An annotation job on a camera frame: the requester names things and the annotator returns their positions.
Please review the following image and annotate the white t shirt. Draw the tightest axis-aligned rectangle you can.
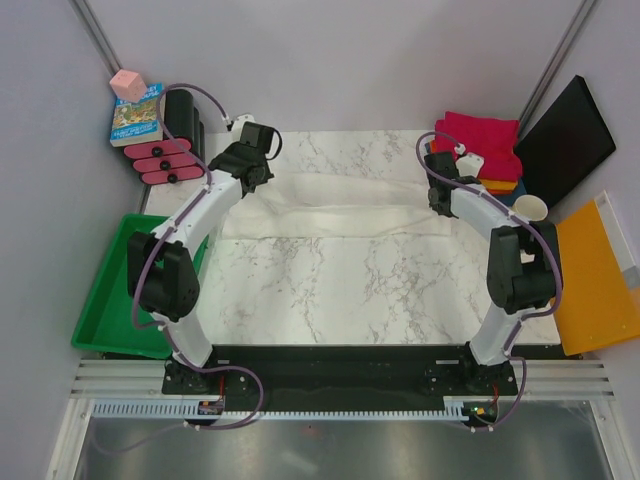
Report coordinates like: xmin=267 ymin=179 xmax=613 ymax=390
xmin=222 ymin=171 xmax=451 ymax=240

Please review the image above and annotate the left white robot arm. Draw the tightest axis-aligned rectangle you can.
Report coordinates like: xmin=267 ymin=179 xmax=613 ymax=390
xmin=127 ymin=117 xmax=283 ymax=393

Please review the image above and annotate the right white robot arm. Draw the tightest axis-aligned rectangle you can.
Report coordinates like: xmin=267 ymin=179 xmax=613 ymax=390
xmin=420 ymin=152 xmax=563 ymax=394

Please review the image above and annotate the orange folded t shirt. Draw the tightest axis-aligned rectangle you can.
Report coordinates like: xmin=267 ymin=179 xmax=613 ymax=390
xmin=427 ymin=138 xmax=522 ymax=195

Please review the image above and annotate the yellow folded t shirt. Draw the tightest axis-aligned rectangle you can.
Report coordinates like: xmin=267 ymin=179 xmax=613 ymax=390
xmin=480 ymin=178 xmax=518 ymax=195

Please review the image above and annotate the blue folded t shirt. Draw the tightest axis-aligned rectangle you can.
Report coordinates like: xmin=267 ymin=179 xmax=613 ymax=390
xmin=491 ymin=178 xmax=527 ymax=207

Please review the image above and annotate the yellow mug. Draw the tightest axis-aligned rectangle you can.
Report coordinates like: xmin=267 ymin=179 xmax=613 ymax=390
xmin=512 ymin=194 xmax=549 ymax=221

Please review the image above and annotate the blue paperback book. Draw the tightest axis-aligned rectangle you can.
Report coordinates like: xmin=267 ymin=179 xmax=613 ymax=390
xmin=110 ymin=83 xmax=165 ymax=148

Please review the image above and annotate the pink cube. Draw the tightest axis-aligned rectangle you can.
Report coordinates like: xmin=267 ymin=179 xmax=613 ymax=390
xmin=109 ymin=69 xmax=147 ymax=103

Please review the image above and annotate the black tablet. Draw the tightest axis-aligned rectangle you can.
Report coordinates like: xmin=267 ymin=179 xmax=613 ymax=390
xmin=514 ymin=75 xmax=616 ymax=208

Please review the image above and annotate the orange folder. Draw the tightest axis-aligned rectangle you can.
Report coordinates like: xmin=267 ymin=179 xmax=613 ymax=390
xmin=554 ymin=192 xmax=639 ymax=355

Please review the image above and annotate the green plastic tray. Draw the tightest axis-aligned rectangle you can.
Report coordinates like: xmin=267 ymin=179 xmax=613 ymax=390
xmin=71 ymin=214 xmax=209 ymax=359

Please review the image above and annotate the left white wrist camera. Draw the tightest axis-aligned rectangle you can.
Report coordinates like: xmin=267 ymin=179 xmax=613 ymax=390
xmin=226 ymin=113 xmax=255 ymax=136

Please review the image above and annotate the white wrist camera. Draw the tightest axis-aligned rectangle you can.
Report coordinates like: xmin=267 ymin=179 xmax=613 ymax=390
xmin=454 ymin=143 xmax=485 ymax=178
xmin=226 ymin=113 xmax=255 ymax=136

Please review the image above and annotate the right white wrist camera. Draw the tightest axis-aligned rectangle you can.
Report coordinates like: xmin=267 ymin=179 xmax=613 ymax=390
xmin=454 ymin=143 xmax=485 ymax=178

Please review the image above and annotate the white cable duct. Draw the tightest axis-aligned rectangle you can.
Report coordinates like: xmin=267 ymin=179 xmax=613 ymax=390
xmin=91 ymin=397 xmax=469 ymax=422

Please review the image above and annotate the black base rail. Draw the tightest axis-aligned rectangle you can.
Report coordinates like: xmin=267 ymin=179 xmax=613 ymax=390
xmin=162 ymin=345 xmax=518 ymax=414

